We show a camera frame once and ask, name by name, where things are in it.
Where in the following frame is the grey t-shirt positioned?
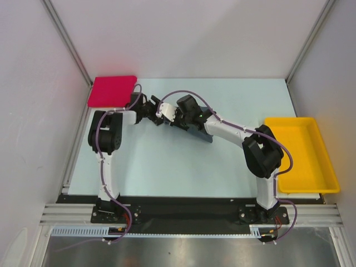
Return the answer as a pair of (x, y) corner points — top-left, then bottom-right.
(164, 118), (214, 145)

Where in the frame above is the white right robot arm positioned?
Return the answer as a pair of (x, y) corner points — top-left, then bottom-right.
(151, 95), (284, 223)

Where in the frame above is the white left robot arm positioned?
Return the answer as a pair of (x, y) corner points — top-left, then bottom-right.
(88, 93), (163, 224)

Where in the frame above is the folded red t-shirt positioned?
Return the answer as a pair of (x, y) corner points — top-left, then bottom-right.
(87, 75), (137, 108)

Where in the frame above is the yellow plastic tray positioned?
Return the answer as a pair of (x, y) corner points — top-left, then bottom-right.
(264, 117), (340, 194)

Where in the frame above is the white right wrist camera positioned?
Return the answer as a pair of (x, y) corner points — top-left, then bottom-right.
(156, 102), (177, 122)

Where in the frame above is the aluminium frame post right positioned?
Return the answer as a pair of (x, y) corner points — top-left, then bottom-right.
(285, 0), (338, 86)

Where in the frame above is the aluminium frame post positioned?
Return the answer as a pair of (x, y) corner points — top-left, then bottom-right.
(40, 0), (94, 86)
(285, 0), (338, 86)

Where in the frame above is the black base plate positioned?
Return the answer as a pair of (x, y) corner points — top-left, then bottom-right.
(56, 195), (324, 236)

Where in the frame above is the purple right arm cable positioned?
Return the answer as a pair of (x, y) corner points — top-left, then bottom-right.
(155, 90), (300, 245)

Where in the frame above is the aluminium frame post left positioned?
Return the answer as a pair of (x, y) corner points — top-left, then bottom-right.
(40, 0), (94, 86)

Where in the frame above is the white cable duct right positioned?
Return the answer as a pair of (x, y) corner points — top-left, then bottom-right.
(250, 225), (278, 239)

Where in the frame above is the white cable duct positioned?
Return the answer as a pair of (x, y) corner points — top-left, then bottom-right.
(250, 225), (278, 239)
(51, 226), (126, 238)

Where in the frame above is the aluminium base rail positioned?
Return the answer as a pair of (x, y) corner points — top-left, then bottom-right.
(39, 204), (343, 227)

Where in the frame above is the white cable duct left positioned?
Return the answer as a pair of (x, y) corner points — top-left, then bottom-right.
(51, 226), (126, 238)

